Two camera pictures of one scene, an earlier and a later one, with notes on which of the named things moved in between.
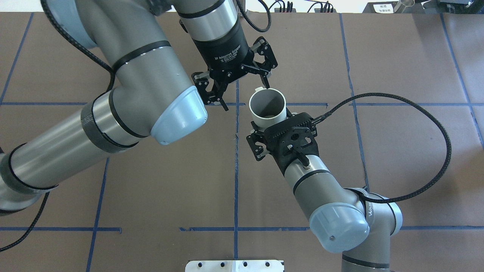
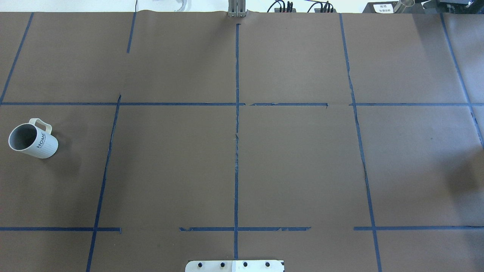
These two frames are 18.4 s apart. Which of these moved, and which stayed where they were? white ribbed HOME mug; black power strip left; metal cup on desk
Moved: white ribbed HOME mug
Stayed: black power strip left; metal cup on desk
